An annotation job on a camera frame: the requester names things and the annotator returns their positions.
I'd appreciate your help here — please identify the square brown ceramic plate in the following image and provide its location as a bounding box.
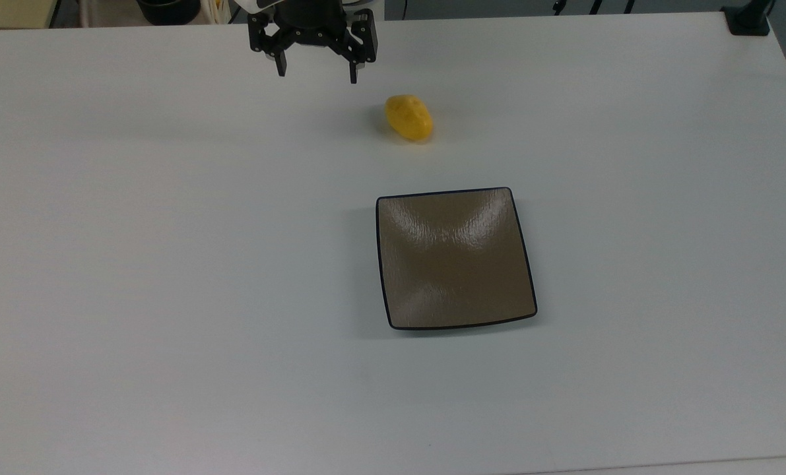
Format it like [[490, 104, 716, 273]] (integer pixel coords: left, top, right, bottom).
[[375, 187, 539, 331]]

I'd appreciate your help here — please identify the black table clamp mount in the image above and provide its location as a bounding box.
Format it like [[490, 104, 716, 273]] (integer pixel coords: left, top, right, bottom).
[[722, 0, 775, 36]]

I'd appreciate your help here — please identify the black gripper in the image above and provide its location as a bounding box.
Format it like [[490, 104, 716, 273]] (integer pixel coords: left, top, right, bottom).
[[247, 0, 379, 84]]

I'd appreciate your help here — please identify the beige wooden board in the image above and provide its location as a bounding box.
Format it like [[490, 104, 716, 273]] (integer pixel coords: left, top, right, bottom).
[[0, 0, 61, 29]]

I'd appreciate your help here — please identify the yellow potato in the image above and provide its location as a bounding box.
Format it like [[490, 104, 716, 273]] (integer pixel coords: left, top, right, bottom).
[[385, 94, 434, 141]]

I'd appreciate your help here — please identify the black round bin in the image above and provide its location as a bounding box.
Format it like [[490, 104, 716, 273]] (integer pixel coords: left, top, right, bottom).
[[136, 0, 201, 26]]

